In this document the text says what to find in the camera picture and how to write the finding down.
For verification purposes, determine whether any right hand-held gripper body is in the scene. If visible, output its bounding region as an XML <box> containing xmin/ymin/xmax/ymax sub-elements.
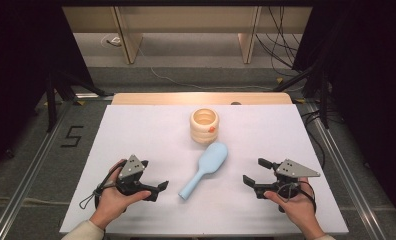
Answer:
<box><xmin>264</xmin><ymin>158</ymin><xmax>321</xmax><ymax>201</ymax></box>

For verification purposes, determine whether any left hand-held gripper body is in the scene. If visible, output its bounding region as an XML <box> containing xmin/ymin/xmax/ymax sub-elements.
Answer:
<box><xmin>115</xmin><ymin>154</ymin><xmax>160</xmax><ymax>202</ymax></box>

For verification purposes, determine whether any light blue rice paddle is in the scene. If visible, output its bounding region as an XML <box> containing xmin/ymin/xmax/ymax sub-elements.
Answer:
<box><xmin>178</xmin><ymin>141</ymin><xmax>229</xmax><ymax>201</ymax></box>

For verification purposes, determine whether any cream ringed cup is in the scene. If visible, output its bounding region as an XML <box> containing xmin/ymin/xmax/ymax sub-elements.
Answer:
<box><xmin>189</xmin><ymin>107</ymin><xmax>220</xmax><ymax>145</ymax></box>

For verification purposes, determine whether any person's right hand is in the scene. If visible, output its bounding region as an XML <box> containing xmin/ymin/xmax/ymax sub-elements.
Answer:
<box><xmin>264</xmin><ymin>177</ymin><xmax>326</xmax><ymax>240</ymax></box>

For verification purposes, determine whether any person's left hand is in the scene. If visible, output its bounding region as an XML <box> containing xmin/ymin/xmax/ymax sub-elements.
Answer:
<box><xmin>89</xmin><ymin>159</ymin><xmax>152</xmax><ymax>231</ymax></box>

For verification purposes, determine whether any white board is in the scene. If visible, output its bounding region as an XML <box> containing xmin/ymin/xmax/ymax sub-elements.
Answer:
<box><xmin>59</xmin><ymin>104</ymin><xmax>350</xmax><ymax>236</ymax></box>

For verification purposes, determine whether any wooden table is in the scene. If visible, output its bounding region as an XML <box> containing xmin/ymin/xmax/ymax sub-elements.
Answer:
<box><xmin>110</xmin><ymin>92</ymin><xmax>294</xmax><ymax>106</ymax></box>

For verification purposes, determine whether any black metal stand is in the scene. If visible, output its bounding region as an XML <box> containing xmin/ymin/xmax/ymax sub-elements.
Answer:
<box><xmin>272</xmin><ymin>63</ymin><xmax>331</xmax><ymax>130</ymax></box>
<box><xmin>45</xmin><ymin>70</ymin><xmax>114</xmax><ymax>133</ymax></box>

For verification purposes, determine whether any black curtain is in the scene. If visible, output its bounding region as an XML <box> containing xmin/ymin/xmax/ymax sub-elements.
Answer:
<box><xmin>291</xmin><ymin>0</ymin><xmax>396</xmax><ymax>221</ymax></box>
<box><xmin>0</xmin><ymin>0</ymin><xmax>95</xmax><ymax>174</ymax></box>

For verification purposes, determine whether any light wooden bench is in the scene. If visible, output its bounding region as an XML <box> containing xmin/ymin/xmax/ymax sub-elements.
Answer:
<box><xmin>61</xmin><ymin>5</ymin><xmax>314</xmax><ymax>65</ymax></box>

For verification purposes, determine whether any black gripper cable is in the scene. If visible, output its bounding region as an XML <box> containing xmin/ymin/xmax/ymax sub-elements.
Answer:
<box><xmin>275</xmin><ymin>180</ymin><xmax>318</xmax><ymax>214</ymax></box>

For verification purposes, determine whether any black gripper strap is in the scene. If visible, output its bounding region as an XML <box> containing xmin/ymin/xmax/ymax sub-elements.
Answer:
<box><xmin>78</xmin><ymin>164</ymin><xmax>124</xmax><ymax>210</ymax></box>

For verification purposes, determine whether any metal floor rail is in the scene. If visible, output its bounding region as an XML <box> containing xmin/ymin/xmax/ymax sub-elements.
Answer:
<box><xmin>0</xmin><ymin>101</ymin><xmax>74</xmax><ymax>240</ymax></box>
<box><xmin>305</xmin><ymin>102</ymin><xmax>389</xmax><ymax>240</ymax></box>

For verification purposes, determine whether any bundle of black cables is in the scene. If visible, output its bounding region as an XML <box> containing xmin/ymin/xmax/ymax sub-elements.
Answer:
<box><xmin>255</xmin><ymin>6</ymin><xmax>308</xmax><ymax>78</ymax></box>

